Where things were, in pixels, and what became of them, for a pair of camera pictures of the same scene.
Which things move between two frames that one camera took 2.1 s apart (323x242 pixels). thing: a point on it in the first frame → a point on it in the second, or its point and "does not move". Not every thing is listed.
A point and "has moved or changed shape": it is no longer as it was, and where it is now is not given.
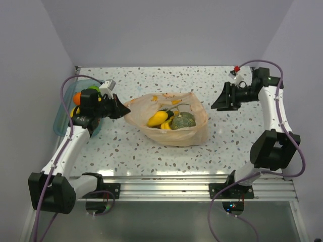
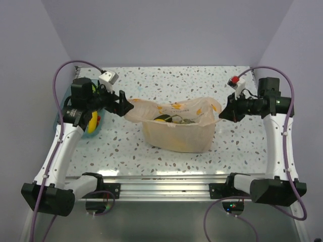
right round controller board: x=235 y=208 does not move
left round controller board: x=97 y=207 does not move
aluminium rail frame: x=193 y=187 does not move
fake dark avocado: x=170 y=114 → x=164 y=117
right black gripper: x=225 y=102 → x=231 y=112
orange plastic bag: x=139 y=109 has moved or changed shape
